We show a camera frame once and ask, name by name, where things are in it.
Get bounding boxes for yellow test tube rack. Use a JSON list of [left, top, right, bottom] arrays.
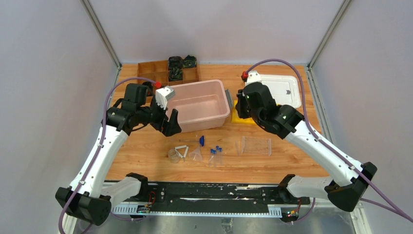
[[231, 100, 256, 125]]

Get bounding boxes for pink plastic bin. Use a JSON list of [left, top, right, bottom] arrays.
[[167, 79, 230, 133]]

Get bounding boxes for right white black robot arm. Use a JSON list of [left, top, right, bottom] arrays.
[[236, 82, 377, 212]]

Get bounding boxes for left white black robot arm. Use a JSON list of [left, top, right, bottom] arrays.
[[55, 83, 182, 226]]

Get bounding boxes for white plastic lid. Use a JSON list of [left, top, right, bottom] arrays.
[[260, 74, 301, 108]]

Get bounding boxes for white clay triangle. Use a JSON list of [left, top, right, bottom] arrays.
[[174, 145, 189, 161]]

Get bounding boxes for small glass beaker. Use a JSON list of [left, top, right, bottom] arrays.
[[168, 149, 181, 164]]

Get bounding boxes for clear well plate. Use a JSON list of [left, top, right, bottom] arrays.
[[241, 136, 272, 156]]

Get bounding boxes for blue capped glass rod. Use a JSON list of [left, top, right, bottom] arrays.
[[177, 135, 205, 147]]

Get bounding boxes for brown compartment tray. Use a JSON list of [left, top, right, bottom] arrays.
[[137, 60, 200, 86]]

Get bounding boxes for clear plastic funnel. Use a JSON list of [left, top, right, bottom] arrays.
[[189, 144, 203, 162]]

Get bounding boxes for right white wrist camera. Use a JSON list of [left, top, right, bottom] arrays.
[[241, 71, 262, 86]]

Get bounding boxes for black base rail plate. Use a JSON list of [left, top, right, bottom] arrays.
[[112, 182, 311, 218]]

